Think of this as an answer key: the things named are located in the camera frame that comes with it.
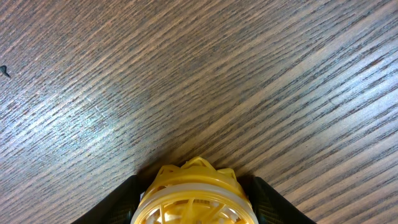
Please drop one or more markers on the yellow round plastic toy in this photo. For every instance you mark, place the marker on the yellow round plastic toy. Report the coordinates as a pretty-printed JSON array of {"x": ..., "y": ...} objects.
[{"x": 195, "y": 192}]

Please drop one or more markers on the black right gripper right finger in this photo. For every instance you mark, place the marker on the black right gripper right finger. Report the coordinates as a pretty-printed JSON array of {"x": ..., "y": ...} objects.
[{"x": 270, "y": 207}]

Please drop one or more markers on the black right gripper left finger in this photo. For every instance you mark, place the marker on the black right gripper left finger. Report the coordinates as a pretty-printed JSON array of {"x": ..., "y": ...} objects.
[{"x": 118, "y": 207}]

